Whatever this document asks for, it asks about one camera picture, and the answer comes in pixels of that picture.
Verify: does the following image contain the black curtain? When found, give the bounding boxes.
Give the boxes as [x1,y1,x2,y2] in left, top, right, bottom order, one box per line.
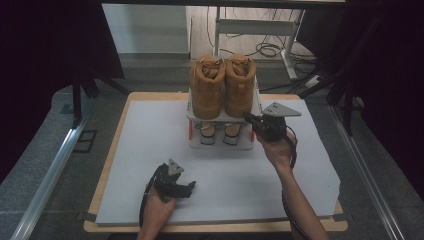
[296,0,424,201]
[0,0,126,184]

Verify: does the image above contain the tan suede boot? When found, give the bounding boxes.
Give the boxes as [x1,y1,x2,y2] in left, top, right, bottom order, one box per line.
[224,53,258,119]
[188,54,227,120]

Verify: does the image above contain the aluminium rail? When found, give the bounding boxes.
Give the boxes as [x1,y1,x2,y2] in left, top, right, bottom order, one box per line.
[9,99,89,240]
[328,99,406,240]

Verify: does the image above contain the black silver strap sandal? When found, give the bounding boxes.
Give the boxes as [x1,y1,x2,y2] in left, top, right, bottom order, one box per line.
[222,121,243,147]
[199,121,218,146]

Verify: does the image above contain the black floor cables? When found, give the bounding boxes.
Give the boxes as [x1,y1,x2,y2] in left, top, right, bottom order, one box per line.
[206,6,318,68]

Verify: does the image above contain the black tripod stand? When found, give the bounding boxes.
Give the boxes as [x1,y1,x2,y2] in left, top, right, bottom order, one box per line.
[71,66,131,129]
[299,49,368,136]

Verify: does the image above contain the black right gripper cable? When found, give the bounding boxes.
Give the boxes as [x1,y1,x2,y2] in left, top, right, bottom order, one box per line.
[281,124,313,240]

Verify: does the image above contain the white shoe rack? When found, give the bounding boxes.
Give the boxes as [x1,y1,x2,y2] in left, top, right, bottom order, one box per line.
[186,66,264,151]

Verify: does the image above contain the person's right hand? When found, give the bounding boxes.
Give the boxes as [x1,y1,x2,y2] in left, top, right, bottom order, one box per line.
[257,131,297,171]

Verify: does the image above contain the white power strip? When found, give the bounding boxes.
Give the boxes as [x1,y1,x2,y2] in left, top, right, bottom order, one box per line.
[304,74,324,89]

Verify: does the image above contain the black floor hatch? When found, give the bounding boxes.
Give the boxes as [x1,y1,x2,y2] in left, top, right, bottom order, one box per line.
[72,129,98,154]

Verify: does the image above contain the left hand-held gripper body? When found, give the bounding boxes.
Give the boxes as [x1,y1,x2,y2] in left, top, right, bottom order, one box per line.
[152,158,185,203]

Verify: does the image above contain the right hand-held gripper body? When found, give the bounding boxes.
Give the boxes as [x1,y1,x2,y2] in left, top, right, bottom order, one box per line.
[258,101,303,142]

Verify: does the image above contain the white table mat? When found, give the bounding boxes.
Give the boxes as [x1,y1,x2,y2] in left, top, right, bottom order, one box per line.
[94,99,341,228]

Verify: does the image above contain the white desk frame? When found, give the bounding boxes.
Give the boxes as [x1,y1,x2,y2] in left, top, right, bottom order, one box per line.
[212,6,308,80]

